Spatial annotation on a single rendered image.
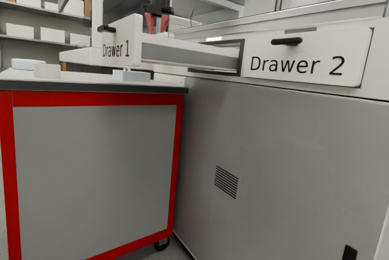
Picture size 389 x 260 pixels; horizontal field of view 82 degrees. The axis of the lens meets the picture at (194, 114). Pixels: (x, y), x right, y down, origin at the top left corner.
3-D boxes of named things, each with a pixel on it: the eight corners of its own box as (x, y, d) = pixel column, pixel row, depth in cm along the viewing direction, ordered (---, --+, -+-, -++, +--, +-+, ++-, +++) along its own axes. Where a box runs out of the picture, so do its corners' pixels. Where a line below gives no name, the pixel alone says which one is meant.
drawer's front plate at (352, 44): (356, 87, 42) (370, 26, 40) (242, 76, 65) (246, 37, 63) (359, 87, 43) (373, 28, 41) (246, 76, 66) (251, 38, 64)
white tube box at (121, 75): (122, 80, 84) (123, 70, 83) (112, 79, 90) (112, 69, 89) (150, 81, 93) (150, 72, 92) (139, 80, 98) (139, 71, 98)
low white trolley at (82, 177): (8, 329, 67) (-11, 77, 53) (18, 214, 117) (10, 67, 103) (173, 253, 101) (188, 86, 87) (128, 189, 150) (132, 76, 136)
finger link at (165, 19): (149, 38, 81) (150, 10, 79) (168, 40, 81) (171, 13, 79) (144, 35, 74) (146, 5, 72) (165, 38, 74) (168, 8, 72)
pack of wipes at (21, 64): (38, 71, 94) (38, 60, 94) (10, 69, 91) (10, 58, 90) (47, 70, 108) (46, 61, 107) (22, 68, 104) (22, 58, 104)
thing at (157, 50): (138, 59, 50) (139, 32, 49) (107, 59, 71) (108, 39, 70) (253, 73, 74) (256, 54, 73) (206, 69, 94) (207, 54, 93)
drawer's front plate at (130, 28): (132, 66, 48) (135, 12, 46) (101, 63, 71) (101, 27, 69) (140, 66, 49) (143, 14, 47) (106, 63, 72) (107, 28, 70)
